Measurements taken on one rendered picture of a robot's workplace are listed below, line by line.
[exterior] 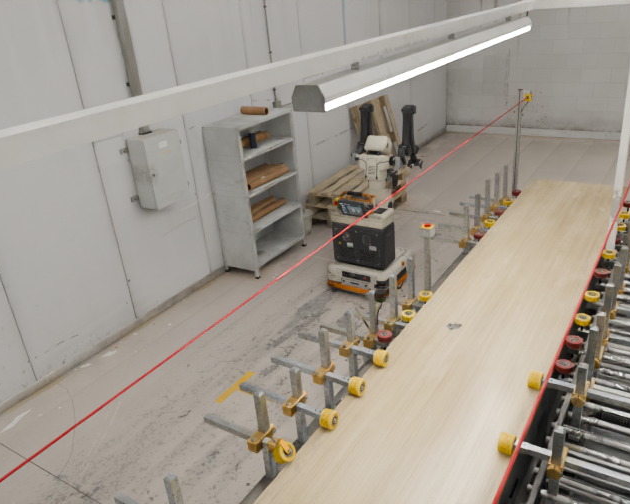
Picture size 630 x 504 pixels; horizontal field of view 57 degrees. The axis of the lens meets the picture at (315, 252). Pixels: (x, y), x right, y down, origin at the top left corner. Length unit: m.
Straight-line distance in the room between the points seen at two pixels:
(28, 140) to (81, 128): 0.11
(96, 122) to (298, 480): 1.66
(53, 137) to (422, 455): 1.87
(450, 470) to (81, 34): 3.94
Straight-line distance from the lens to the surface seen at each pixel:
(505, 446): 2.48
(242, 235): 5.81
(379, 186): 5.35
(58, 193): 4.78
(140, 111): 1.27
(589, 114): 10.68
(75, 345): 5.13
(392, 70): 2.17
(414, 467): 2.45
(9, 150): 1.11
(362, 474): 2.42
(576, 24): 10.53
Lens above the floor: 2.64
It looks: 24 degrees down
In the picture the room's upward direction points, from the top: 5 degrees counter-clockwise
